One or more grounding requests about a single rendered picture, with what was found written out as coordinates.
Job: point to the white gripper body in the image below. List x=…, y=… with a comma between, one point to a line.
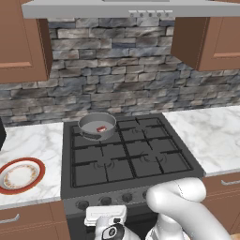
x=104, y=214

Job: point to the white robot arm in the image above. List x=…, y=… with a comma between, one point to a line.
x=184, y=209

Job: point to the grey metal pot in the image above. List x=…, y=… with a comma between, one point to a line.
x=90, y=132

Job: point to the red frozen meat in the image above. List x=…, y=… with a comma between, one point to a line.
x=101, y=128

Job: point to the black hob knob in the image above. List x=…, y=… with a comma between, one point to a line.
x=145, y=195
x=105, y=201
x=82, y=205
x=127, y=197

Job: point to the dark grey gas hob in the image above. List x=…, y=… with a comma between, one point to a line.
x=125, y=156

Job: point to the brown base cupboard door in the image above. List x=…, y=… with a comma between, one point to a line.
x=34, y=233
x=223, y=212

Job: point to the brown drawer front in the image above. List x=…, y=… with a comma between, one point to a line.
x=225, y=187
x=28, y=215

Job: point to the red rimmed white plate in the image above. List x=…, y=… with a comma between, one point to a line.
x=20, y=175

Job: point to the black appliance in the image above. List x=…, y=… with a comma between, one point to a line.
x=2, y=134

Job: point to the grey range hood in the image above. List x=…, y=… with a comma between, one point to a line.
x=93, y=9

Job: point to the brown wall cupboard door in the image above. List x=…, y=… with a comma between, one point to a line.
x=215, y=34
x=15, y=37

